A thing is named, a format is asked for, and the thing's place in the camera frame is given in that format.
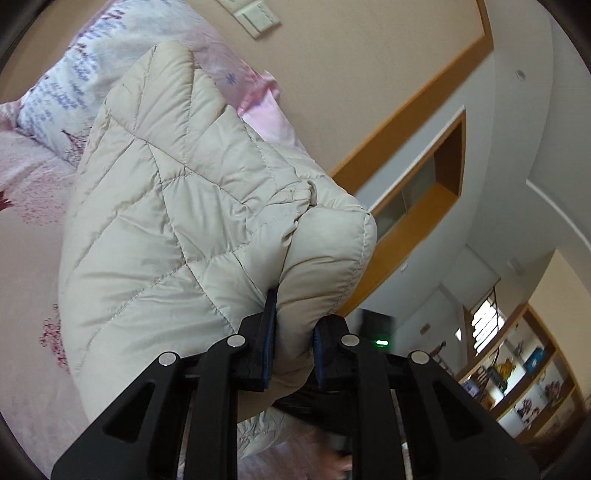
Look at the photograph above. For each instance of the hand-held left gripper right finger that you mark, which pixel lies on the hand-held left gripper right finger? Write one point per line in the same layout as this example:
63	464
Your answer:
319	355

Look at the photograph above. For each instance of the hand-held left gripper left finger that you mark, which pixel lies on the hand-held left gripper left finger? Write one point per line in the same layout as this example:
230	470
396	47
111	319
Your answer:
268	350

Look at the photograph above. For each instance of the cream quilted puffer jacket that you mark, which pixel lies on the cream quilted puffer jacket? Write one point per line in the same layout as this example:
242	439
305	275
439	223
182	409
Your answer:
184	230

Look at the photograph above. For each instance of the window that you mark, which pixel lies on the window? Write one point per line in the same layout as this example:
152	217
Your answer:
485	321

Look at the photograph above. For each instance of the wooden bookshelf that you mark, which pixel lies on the wooden bookshelf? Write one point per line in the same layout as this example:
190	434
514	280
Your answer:
521	392

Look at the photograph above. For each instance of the floral pink bed sheet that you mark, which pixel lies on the floral pink bed sheet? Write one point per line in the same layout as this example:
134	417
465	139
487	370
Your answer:
27	277

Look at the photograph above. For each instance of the recessed ceiling light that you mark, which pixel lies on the recessed ceiling light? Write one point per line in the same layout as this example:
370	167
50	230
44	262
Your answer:
521	74

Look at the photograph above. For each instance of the floral pink pillow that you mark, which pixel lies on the floral pink pillow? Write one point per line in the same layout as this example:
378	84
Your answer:
92	69

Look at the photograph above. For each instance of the wood-framed glass wall niche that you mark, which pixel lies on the wood-framed glass wall niche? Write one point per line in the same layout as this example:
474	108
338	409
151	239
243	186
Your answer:
415	217

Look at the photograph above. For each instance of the wooden wall trim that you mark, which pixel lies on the wooden wall trim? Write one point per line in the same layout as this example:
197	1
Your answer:
415	97

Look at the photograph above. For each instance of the white wall switch panel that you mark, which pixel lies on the white wall switch panel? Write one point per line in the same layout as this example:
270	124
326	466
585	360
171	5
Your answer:
254	16

